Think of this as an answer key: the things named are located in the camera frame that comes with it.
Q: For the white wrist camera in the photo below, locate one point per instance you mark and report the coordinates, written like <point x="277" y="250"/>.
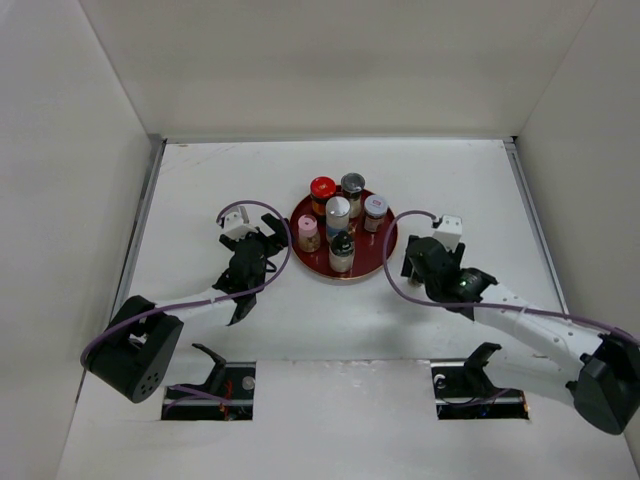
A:
<point x="448" y="231"/>
<point x="235" y="223"/>

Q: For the red lid chili sauce jar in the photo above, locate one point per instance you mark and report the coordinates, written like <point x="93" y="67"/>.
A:
<point x="322" y="188"/>

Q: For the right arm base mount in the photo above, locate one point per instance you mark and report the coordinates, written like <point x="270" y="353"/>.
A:
<point x="463" y="391"/>

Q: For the silver lid tall jar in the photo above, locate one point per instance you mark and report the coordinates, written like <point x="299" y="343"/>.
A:
<point x="337" y="212"/>

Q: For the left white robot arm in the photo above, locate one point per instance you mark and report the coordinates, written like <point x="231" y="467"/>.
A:
<point x="134" y="352"/>

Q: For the pink lid spice shaker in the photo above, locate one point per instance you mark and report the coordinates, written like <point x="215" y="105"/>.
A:
<point x="309" y="240"/>

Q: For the black pump white bottle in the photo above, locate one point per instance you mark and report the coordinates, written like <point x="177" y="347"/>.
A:
<point x="342" y="252"/>

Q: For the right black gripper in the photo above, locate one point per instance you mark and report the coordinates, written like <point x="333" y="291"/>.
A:
<point x="457" y="254"/>

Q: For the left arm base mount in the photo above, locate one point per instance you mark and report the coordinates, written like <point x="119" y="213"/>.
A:
<point x="227" y="393"/>

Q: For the black top grinder bottle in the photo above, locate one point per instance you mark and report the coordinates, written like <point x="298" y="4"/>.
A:
<point x="352" y="187"/>

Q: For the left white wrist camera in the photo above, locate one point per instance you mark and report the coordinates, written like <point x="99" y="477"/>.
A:
<point x="235" y="223"/>

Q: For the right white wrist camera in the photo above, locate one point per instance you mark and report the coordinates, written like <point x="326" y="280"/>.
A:
<point x="448" y="231"/>

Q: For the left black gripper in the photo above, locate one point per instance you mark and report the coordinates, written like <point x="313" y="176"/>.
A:
<point x="281" y="235"/>

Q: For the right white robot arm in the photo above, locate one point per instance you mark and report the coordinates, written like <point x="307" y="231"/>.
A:
<point x="593" y="370"/>

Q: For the red round tray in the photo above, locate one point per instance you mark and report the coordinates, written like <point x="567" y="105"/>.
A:
<point x="368" y="245"/>

